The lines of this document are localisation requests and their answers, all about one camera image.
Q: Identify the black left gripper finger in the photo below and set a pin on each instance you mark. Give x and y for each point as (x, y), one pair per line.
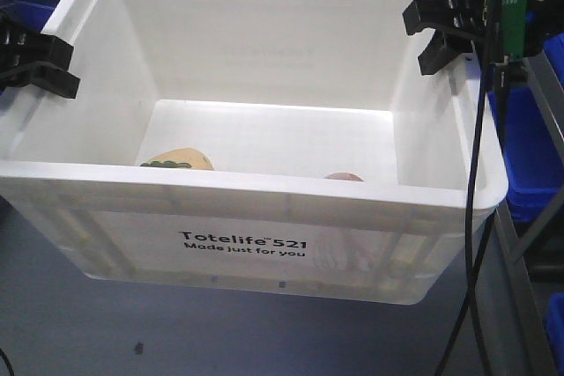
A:
(57, 81)
(23, 48)

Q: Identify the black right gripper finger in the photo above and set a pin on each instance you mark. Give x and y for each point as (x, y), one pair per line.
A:
(462, 18)
(443, 48)

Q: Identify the cream plush toy green trim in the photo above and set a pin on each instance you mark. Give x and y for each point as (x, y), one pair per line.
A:
(184, 158)

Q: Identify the brown plush toy yellow trim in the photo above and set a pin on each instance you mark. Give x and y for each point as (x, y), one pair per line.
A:
(344, 176)

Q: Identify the white plastic tote box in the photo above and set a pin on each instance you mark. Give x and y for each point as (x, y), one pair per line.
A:
(277, 94)

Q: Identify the green circuit board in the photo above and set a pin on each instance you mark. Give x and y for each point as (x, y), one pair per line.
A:
(513, 23)

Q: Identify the blue shelf bin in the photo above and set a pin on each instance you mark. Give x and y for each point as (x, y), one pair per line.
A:
(533, 165)

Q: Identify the grey metal shelf frame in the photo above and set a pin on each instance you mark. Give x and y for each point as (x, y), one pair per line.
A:
(529, 225)

